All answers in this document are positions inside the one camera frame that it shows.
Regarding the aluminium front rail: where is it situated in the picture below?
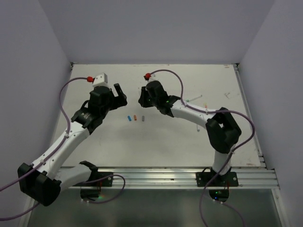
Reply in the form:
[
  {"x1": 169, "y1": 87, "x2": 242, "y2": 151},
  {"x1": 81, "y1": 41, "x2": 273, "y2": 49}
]
[{"x1": 59, "y1": 166, "x2": 277, "y2": 190}]

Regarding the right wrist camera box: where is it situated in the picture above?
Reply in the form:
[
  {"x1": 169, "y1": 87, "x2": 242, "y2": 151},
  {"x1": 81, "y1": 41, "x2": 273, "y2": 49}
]
[{"x1": 143, "y1": 73, "x2": 158, "y2": 83}]

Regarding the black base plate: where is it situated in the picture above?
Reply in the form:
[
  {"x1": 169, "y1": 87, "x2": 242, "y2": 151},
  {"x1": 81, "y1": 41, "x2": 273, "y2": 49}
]
[
  {"x1": 76, "y1": 172, "x2": 113, "y2": 201},
  {"x1": 196, "y1": 167, "x2": 239, "y2": 202}
]

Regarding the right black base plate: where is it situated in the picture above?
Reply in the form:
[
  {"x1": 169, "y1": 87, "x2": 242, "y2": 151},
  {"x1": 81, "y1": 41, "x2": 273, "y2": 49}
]
[{"x1": 196, "y1": 167, "x2": 239, "y2": 202}]

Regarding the green capped white pen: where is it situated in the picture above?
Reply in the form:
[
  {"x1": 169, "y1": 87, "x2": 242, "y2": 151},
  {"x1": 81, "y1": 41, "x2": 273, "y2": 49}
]
[{"x1": 186, "y1": 95, "x2": 203, "y2": 102}]

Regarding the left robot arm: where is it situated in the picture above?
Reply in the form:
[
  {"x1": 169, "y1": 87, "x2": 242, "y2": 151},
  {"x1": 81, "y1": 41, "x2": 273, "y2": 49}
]
[{"x1": 17, "y1": 83, "x2": 127, "y2": 206}]

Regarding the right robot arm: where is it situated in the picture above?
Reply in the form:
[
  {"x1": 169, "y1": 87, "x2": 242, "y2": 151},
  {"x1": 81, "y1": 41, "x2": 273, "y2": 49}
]
[{"x1": 138, "y1": 80, "x2": 241, "y2": 186}]

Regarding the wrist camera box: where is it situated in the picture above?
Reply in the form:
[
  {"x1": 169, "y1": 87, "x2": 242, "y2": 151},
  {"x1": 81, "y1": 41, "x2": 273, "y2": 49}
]
[
  {"x1": 143, "y1": 73, "x2": 158, "y2": 83},
  {"x1": 92, "y1": 73, "x2": 109, "y2": 88}
]

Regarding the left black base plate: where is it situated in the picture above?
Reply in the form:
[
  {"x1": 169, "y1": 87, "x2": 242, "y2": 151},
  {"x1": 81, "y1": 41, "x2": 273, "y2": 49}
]
[{"x1": 76, "y1": 172, "x2": 113, "y2": 201}]

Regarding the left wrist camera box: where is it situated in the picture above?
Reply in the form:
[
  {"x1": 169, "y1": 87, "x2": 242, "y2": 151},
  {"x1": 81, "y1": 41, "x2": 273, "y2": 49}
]
[{"x1": 92, "y1": 73, "x2": 109, "y2": 88}]

